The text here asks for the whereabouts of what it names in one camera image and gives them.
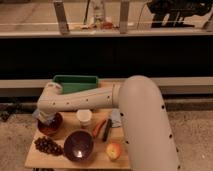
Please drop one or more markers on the purple bowl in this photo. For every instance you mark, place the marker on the purple bowl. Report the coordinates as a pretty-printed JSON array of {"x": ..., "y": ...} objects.
[{"x": 78, "y": 146}]

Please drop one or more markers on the blue cloth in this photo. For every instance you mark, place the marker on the blue cloth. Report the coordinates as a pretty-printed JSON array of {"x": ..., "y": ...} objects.
[{"x": 115, "y": 118}]

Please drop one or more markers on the red chili pepper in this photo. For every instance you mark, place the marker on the red chili pepper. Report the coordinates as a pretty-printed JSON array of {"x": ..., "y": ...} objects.
[{"x": 97, "y": 128}]

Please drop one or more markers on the bunch of dark grapes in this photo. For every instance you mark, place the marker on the bunch of dark grapes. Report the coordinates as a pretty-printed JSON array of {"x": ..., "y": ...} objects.
[{"x": 48, "y": 146}]

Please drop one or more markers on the red bowl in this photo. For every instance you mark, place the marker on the red bowl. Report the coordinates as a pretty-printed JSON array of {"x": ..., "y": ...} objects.
[{"x": 53, "y": 127}]

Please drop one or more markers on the dark green cucumber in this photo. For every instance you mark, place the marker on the dark green cucumber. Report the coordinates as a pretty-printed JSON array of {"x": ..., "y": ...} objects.
[{"x": 106, "y": 131}]

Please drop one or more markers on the wooden board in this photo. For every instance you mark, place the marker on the wooden board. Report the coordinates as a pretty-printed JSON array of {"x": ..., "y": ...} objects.
[{"x": 62, "y": 145}]

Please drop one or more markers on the green plastic bin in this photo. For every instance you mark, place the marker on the green plastic bin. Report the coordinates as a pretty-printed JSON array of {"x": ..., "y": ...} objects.
[{"x": 76, "y": 83}]

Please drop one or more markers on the white cup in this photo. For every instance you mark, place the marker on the white cup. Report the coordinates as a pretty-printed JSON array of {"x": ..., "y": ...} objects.
[{"x": 84, "y": 117}]

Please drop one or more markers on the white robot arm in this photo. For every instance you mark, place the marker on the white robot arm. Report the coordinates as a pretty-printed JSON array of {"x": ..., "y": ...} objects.
[{"x": 147, "y": 131}]

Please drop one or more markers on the red yellow apple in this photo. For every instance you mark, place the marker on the red yellow apple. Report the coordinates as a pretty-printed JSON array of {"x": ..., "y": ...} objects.
[{"x": 113, "y": 150}]

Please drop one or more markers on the blue sponge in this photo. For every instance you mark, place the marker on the blue sponge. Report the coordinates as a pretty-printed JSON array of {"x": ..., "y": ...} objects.
[{"x": 43, "y": 117}]

